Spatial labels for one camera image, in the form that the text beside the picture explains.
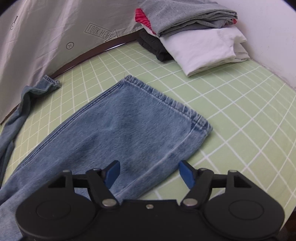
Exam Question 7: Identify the blue denim jeans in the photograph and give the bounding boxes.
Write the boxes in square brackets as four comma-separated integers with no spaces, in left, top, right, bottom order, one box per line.
[1,75,212,240]

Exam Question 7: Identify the white folded garment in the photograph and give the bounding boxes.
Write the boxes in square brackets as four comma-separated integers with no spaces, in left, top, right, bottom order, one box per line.
[160,25,250,77]

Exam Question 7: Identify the black folded garment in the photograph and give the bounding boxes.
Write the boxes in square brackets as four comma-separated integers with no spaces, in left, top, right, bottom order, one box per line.
[137,29,173,62]

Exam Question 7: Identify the white printed curtain cloth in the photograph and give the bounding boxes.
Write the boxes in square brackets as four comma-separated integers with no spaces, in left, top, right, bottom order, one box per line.
[1,1,139,120]

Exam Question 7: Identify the grey folded garment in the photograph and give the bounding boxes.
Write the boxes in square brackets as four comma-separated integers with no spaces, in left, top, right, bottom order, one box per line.
[138,1,237,37]

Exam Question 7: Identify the red striped folded garment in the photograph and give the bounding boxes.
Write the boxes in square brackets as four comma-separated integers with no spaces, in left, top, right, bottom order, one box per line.
[134,8,158,37]

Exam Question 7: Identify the dark brown bed frame edge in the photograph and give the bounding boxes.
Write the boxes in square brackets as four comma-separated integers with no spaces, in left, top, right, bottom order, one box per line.
[1,30,139,123]

